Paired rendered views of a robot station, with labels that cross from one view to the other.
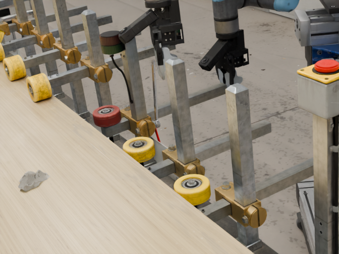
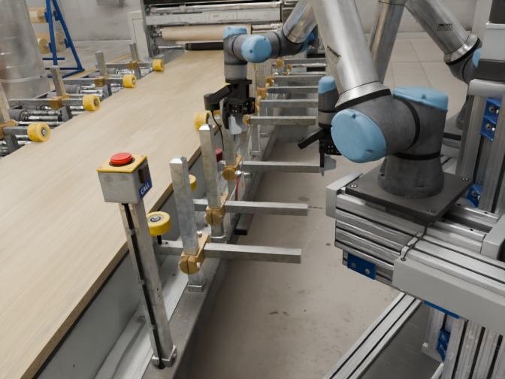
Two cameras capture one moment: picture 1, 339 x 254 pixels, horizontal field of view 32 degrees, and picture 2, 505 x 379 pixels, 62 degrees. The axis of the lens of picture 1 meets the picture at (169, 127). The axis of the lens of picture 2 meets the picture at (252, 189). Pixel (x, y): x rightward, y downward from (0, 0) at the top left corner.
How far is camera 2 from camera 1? 105 cm
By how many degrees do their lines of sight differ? 35
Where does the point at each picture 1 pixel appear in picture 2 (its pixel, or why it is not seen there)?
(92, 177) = not seen: hidden behind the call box
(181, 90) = (206, 151)
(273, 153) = not seen: hidden behind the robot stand
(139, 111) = (228, 159)
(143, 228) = (92, 230)
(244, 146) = (181, 208)
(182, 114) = (207, 170)
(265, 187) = (221, 250)
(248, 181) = (186, 236)
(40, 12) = (260, 71)
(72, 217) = (85, 205)
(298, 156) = not seen: hidden behind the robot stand
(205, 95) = (296, 168)
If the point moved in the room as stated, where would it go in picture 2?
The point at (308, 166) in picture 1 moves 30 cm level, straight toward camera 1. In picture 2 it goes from (270, 252) to (174, 301)
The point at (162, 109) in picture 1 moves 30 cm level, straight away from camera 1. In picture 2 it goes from (255, 165) to (297, 140)
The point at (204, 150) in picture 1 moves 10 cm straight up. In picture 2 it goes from (237, 206) to (235, 179)
